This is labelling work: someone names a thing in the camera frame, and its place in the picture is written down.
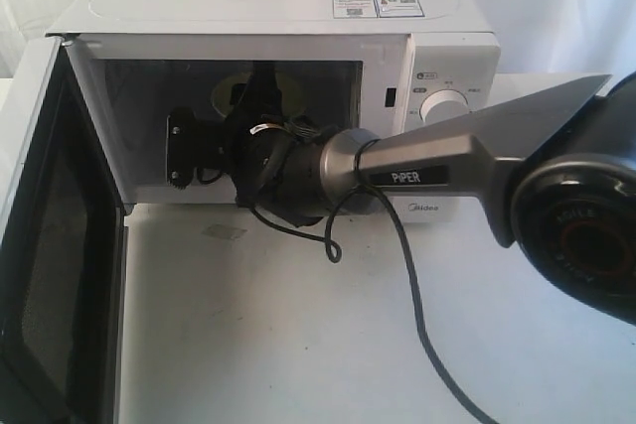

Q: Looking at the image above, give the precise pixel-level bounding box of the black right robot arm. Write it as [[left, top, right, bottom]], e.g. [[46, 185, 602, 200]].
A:
[[222, 66, 635, 324]]

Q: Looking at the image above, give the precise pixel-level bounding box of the black camera cable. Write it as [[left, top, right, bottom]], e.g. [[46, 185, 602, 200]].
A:
[[193, 110, 498, 424]]

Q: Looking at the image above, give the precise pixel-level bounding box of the white microwave door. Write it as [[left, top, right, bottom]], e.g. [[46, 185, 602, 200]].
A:
[[1, 37, 127, 423]]

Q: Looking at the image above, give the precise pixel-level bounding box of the white ceramic bowl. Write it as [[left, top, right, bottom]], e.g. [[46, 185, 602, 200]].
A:
[[210, 72, 307, 117]]

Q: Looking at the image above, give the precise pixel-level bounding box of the clear tape patch on table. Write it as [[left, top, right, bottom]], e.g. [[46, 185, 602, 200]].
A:
[[202, 224, 246, 240]]

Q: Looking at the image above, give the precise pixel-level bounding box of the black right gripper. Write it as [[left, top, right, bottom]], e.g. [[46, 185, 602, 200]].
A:
[[224, 61, 328, 227]]

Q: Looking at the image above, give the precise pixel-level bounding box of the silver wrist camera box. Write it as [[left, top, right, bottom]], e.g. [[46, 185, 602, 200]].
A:
[[165, 107, 228, 190]]

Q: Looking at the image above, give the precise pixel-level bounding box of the white Midea microwave body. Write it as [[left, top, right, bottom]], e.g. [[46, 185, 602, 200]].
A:
[[48, 0, 501, 205]]

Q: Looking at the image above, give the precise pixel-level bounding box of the white plastic control dial knob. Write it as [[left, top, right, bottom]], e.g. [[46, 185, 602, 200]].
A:
[[419, 89, 470, 125]]

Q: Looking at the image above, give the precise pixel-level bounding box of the blue white warning sticker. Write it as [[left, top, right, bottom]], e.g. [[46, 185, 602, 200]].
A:
[[332, 0, 425, 19]]

